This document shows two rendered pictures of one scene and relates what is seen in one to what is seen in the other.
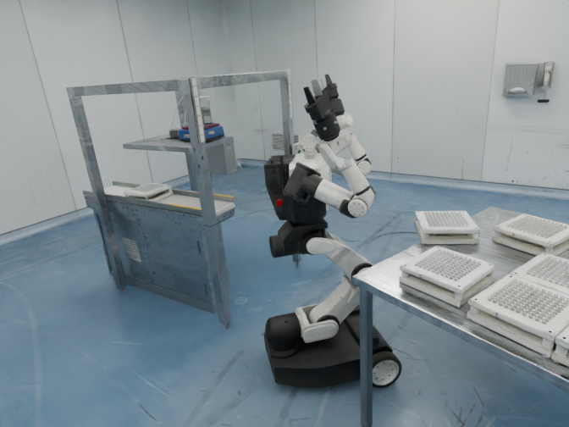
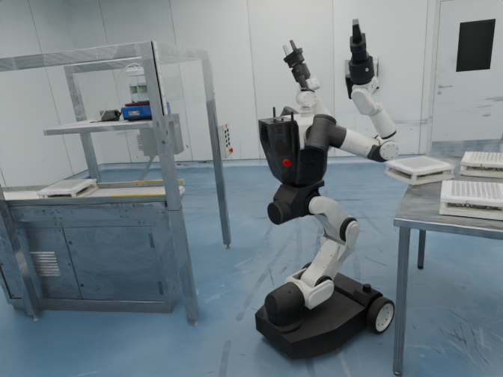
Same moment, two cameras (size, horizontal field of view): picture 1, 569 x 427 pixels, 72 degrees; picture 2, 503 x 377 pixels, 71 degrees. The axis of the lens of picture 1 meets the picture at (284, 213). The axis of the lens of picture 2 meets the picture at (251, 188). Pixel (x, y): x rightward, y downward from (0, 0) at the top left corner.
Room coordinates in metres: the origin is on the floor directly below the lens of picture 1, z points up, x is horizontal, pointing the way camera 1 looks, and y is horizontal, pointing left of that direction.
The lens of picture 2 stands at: (0.41, 0.78, 1.42)
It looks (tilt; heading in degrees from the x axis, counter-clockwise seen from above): 18 degrees down; 337
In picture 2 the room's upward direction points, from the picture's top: 5 degrees counter-clockwise
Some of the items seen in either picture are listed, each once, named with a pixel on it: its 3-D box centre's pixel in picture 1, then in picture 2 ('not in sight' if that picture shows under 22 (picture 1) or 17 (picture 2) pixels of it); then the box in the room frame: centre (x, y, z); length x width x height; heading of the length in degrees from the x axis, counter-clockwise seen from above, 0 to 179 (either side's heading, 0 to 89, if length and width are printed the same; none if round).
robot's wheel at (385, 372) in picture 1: (382, 369); (380, 315); (1.64, -0.45, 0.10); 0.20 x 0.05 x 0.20; 102
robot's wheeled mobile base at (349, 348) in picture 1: (322, 334); (314, 298); (1.85, -0.16, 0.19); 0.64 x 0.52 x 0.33; 102
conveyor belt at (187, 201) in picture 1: (153, 201); (75, 199); (2.78, 0.96, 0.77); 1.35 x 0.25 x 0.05; 56
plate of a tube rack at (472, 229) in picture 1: (444, 221); (418, 164); (1.72, -0.76, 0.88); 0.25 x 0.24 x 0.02; 79
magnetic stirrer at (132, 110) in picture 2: (202, 132); (147, 109); (2.51, 0.47, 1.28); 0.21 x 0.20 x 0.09; 146
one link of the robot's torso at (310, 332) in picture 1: (315, 322); (309, 286); (1.85, -0.13, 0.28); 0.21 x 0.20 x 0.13; 102
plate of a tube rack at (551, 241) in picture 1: (536, 229); (489, 159); (1.55, -1.09, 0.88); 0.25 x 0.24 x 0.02; 120
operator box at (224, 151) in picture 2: (300, 158); (224, 140); (3.06, -0.16, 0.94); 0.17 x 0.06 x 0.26; 146
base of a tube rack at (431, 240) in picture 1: (444, 230); (418, 173); (1.72, -0.76, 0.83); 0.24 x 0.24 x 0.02; 79
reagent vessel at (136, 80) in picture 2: not in sight; (141, 84); (2.50, 0.48, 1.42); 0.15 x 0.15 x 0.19
